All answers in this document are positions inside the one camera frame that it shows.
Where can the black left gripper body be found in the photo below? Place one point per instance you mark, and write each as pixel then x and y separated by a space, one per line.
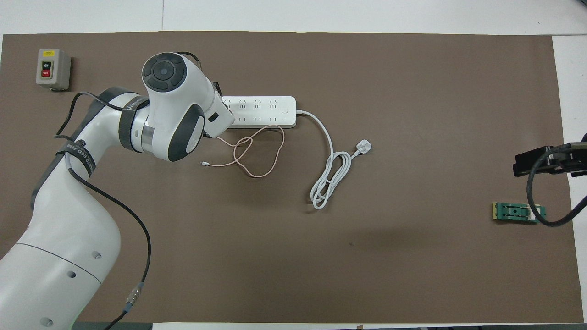
pixel 217 89

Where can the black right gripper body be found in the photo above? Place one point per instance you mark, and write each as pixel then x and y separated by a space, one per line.
pixel 573 160

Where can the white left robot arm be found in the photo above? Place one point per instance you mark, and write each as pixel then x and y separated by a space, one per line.
pixel 69 220

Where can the white power strip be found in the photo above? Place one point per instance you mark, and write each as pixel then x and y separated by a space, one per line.
pixel 266 111

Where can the green circuit board fixture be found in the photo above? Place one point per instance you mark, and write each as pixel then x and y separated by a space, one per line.
pixel 511 212

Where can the brown table mat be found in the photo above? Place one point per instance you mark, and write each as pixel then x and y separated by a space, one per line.
pixel 275 266

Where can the grey on-off switch box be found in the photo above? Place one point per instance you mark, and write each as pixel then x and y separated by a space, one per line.
pixel 52 68

